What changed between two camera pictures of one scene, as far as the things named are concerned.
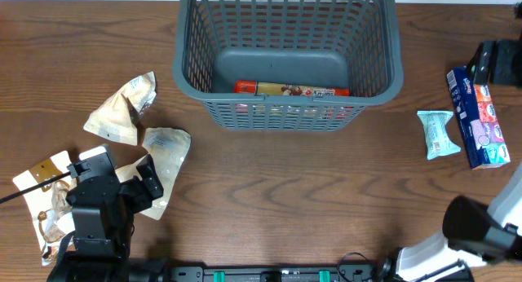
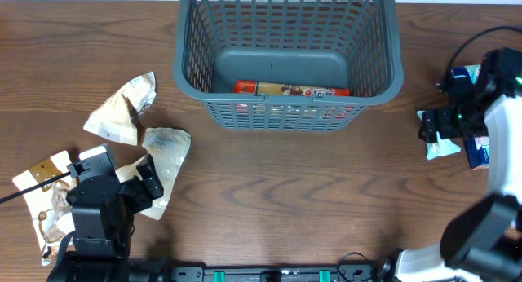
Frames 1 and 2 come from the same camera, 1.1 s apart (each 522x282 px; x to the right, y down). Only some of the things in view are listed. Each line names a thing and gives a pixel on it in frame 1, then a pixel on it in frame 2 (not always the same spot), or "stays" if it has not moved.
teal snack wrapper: [438, 143] stays
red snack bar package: [254, 87] stays
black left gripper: [145, 195] stays
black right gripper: [492, 64] -> [446, 129]
